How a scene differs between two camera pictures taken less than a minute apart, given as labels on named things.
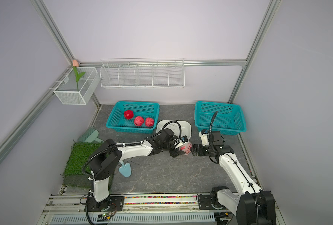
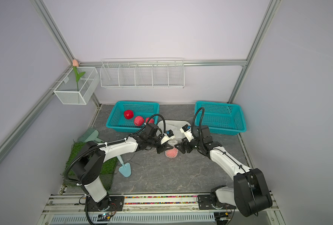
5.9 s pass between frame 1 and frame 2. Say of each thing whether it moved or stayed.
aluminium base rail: stayed
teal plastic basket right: stayed
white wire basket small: stayed
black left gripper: moved
